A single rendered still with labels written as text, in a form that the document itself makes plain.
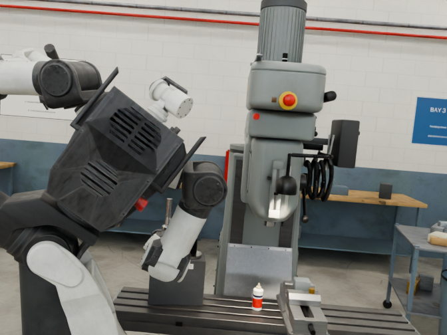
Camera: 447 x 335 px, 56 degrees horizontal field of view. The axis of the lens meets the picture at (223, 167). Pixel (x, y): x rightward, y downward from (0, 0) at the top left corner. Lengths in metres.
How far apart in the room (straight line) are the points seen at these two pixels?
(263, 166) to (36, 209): 0.81
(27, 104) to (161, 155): 5.63
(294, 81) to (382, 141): 4.80
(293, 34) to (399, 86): 4.50
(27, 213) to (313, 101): 0.92
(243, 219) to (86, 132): 1.23
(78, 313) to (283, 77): 0.94
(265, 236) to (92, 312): 1.10
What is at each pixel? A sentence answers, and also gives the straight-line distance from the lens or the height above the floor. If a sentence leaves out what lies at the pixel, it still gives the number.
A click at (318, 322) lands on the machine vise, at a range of 1.62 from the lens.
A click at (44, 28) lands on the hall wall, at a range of 6.53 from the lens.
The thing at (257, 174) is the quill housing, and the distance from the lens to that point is 1.56.
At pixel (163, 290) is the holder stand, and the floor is 0.99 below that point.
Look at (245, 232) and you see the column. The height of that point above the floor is 1.14.
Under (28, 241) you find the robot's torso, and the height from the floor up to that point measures 1.35.
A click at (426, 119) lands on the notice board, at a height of 1.92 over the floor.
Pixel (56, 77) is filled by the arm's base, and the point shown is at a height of 1.75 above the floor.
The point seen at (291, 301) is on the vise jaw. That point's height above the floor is 1.01.
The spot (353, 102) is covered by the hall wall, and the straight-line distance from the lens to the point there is 6.06.
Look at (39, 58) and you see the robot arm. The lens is 1.53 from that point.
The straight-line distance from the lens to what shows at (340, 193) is 5.42.
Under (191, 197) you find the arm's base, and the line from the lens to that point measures 1.07.
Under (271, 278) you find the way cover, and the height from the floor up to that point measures 0.95.
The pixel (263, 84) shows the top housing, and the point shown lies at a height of 1.81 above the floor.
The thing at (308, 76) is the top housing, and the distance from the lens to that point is 1.44.
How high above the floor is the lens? 1.67
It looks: 6 degrees down
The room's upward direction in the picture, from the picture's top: 4 degrees clockwise
